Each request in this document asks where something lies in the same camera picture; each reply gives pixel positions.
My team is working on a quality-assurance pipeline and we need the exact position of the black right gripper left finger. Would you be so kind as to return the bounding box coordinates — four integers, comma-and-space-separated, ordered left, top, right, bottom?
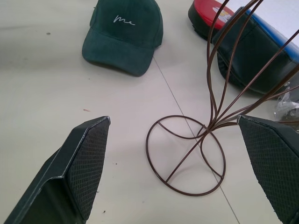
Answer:
4, 115, 111, 224

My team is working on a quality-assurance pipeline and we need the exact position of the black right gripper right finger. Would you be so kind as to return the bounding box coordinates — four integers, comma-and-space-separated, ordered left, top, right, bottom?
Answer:
236, 114, 299, 224

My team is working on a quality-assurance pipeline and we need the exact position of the clear plastic bag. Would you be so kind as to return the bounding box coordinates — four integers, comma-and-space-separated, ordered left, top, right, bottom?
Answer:
273, 82, 299, 128

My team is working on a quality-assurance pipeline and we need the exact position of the blue boxing focus pad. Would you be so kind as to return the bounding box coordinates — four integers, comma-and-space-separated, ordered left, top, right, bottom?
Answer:
211, 6, 299, 95

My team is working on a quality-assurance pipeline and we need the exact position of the dark green baseball cap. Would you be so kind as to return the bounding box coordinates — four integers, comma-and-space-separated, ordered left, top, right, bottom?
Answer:
81, 0, 164, 77

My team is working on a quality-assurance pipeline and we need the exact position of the red boxing focus pad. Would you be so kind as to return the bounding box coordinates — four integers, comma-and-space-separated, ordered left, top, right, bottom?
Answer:
188, 0, 236, 37

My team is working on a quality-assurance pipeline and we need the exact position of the brown wire hat stand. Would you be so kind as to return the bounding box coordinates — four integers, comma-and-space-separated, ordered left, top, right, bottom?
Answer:
145, 0, 299, 194

